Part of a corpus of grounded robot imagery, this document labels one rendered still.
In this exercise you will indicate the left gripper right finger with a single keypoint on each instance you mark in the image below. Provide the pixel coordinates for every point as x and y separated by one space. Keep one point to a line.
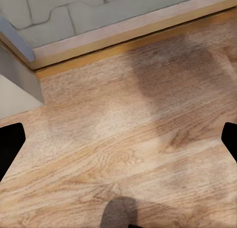
229 138

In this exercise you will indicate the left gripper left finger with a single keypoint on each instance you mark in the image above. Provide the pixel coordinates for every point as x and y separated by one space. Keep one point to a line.
12 138

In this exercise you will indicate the fixed window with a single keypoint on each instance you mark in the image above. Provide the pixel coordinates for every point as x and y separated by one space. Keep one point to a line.
53 36

